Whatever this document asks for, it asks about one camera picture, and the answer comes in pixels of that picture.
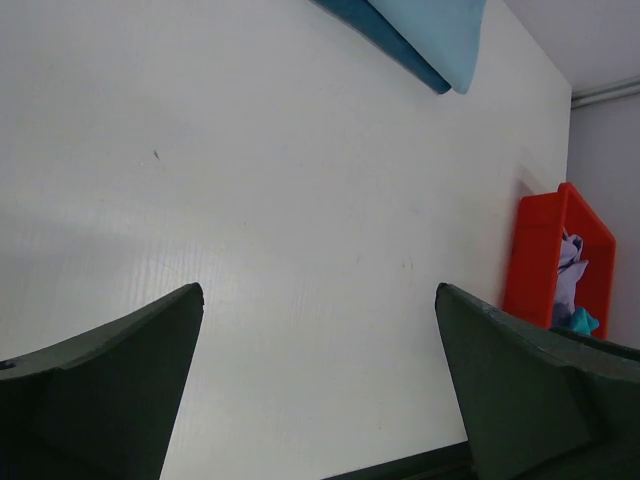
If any dark blue folded t-shirt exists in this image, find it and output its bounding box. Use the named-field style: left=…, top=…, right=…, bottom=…
left=315, top=0, right=451, bottom=95

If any light blue folded t-shirt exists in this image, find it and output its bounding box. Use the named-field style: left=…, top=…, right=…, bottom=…
left=371, top=0, right=486, bottom=95

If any red plastic bin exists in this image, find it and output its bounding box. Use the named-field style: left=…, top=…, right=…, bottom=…
left=502, top=182, right=616, bottom=339

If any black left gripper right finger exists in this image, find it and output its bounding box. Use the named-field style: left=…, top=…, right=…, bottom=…
left=435, top=283, right=639, bottom=479

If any teal crumpled t-shirt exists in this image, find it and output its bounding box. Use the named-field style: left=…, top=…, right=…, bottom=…
left=569, top=307, right=600, bottom=336

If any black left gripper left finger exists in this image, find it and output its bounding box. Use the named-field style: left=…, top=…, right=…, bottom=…
left=1, top=283, right=204, bottom=479

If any lavender crumpled t-shirt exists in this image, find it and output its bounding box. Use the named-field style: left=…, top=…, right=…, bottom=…
left=552, top=230, right=589, bottom=327

